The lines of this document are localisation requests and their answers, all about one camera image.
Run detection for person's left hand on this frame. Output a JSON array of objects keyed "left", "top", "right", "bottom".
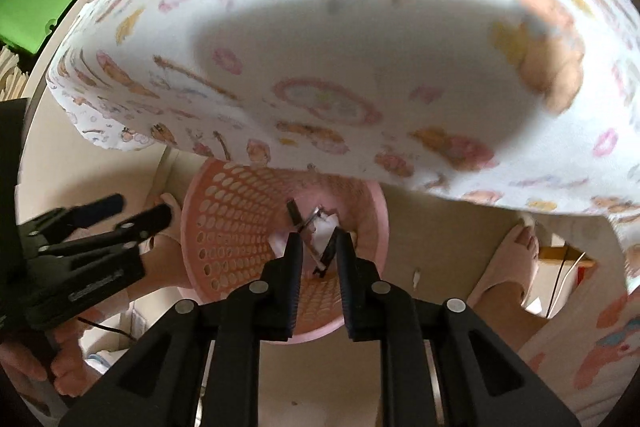
[{"left": 0, "top": 322, "right": 106, "bottom": 398}]

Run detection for bear print tablecloth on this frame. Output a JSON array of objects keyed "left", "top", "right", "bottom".
[{"left": 45, "top": 0, "right": 640, "bottom": 228}]

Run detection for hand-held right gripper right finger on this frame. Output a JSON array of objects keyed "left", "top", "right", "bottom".
[{"left": 334, "top": 229, "right": 583, "bottom": 427}]

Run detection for pink perforated plastic basket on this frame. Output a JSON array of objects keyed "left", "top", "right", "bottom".
[{"left": 179, "top": 157, "right": 390, "bottom": 345}]

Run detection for pink slipper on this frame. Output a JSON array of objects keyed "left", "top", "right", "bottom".
[{"left": 467, "top": 214, "right": 542, "bottom": 308}]

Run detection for printed pajama pants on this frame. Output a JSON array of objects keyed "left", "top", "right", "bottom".
[{"left": 520, "top": 202, "right": 640, "bottom": 427}]

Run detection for person's right foot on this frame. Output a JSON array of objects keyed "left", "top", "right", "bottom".
[{"left": 472, "top": 227, "right": 542, "bottom": 322}]

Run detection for wooden slats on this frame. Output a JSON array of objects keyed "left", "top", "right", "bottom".
[{"left": 0, "top": 46, "right": 32, "bottom": 102}]

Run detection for thin black cable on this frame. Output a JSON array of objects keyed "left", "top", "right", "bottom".
[{"left": 79, "top": 318, "right": 132, "bottom": 339}]

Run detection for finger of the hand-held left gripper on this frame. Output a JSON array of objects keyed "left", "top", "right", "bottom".
[
  {"left": 45, "top": 203, "right": 174, "bottom": 268},
  {"left": 17, "top": 193, "right": 125, "bottom": 253}
]

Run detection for white tissue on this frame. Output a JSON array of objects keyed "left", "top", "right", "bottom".
[{"left": 267, "top": 212, "right": 343, "bottom": 268}]

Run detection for long black wrapper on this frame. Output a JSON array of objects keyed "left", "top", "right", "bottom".
[{"left": 305, "top": 207, "right": 341, "bottom": 278}]

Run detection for wooden bar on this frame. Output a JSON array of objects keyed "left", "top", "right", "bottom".
[{"left": 539, "top": 246, "right": 597, "bottom": 266}]

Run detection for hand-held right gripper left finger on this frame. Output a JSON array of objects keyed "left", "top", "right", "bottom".
[{"left": 59, "top": 232, "right": 305, "bottom": 427}]

